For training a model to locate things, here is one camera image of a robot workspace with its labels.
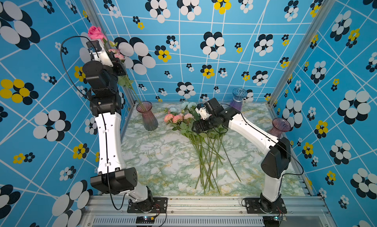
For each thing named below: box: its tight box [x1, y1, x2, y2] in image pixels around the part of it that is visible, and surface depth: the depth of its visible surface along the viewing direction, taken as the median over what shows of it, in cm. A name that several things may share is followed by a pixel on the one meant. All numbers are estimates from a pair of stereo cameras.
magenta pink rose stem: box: [87, 26, 108, 44], surface depth 49 cm
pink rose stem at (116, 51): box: [108, 40, 126, 63], surface depth 81 cm
